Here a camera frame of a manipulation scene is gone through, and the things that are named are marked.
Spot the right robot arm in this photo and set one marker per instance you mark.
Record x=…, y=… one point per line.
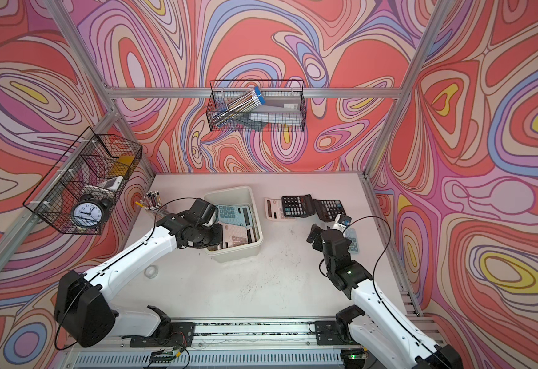
x=372, y=320

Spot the black calculator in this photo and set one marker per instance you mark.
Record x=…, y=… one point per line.
x=300, y=206
x=328, y=210

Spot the black calculator right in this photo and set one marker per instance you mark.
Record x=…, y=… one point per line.
x=328, y=210

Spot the black alarm clock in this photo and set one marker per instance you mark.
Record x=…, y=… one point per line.
x=90, y=211

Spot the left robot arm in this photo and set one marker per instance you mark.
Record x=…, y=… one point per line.
x=84, y=306

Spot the pink calculator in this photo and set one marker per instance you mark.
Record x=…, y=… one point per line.
x=274, y=210
x=234, y=236

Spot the black wire basket left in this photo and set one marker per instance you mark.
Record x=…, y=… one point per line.
x=97, y=164

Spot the black wire basket back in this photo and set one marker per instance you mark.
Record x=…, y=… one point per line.
x=287, y=93

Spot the clear pencil cup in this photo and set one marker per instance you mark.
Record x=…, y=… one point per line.
x=151, y=201

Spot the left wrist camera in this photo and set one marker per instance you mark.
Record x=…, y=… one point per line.
x=203, y=212

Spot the black wire basket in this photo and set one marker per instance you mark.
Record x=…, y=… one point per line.
x=287, y=93
x=97, y=164

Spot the black calculator left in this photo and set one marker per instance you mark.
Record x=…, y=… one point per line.
x=300, y=206

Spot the pencil bundle in basket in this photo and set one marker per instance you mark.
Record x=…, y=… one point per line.
x=228, y=110

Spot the light blue calculator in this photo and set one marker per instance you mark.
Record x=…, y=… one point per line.
x=351, y=235
x=238, y=215

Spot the white plastic storage box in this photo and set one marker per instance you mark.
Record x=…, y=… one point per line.
x=242, y=195

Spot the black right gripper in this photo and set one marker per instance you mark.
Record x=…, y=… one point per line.
x=317, y=244

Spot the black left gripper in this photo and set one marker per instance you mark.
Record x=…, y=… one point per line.
x=217, y=239

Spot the clear tape roll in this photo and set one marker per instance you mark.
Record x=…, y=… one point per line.
x=151, y=271

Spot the white notebook in basket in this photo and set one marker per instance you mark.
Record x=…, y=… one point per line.
x=277, y=115

